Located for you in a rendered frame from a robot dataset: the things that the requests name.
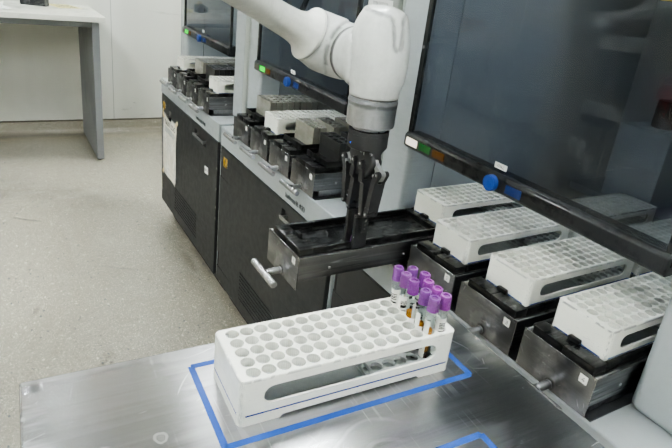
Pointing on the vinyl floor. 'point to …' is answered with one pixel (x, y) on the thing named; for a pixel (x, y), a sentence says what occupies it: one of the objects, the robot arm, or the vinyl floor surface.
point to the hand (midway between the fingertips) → (355, 227)
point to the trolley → (491, 374)
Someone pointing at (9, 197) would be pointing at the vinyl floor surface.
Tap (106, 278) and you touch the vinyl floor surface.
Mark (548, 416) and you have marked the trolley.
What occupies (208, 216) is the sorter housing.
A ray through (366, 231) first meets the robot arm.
